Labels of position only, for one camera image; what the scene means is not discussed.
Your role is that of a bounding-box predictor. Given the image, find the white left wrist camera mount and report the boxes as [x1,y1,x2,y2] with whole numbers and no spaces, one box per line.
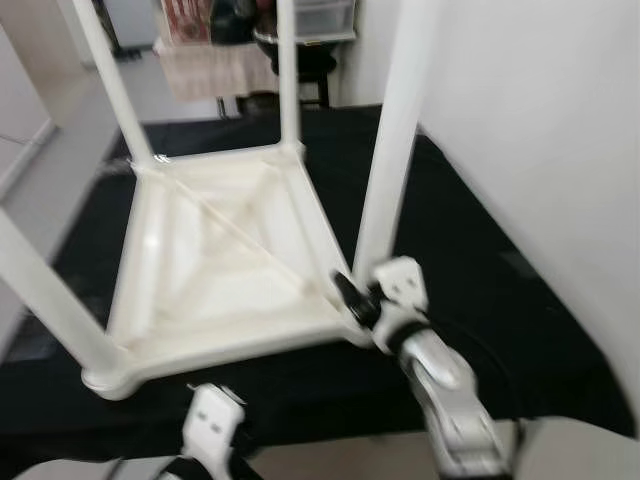
[183,385,247,473]

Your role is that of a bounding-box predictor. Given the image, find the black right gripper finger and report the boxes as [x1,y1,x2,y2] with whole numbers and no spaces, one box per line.
[332,270,363,313]

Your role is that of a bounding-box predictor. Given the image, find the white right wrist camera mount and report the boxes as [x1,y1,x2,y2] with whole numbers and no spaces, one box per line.
[372,257,431,353]

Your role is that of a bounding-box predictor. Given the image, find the white plastic children table top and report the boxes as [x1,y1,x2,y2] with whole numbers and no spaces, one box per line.
[82,143,379,401]

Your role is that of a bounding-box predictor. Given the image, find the beige cloth covered table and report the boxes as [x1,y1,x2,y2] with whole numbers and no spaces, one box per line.
[155,40,283,103]

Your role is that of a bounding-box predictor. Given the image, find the black bag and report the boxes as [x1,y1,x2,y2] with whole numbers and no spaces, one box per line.
[210,0,257,46]

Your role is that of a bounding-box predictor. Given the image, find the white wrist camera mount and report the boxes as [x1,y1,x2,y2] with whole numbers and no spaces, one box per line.
[183,385,247,473]
[372,257,431,353]

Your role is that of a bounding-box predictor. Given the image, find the red printed box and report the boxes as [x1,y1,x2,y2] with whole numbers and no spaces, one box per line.
[165,0,211,43]

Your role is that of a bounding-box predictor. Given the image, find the black tablecloth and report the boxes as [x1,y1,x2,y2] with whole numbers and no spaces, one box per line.
[0,105,637,463]

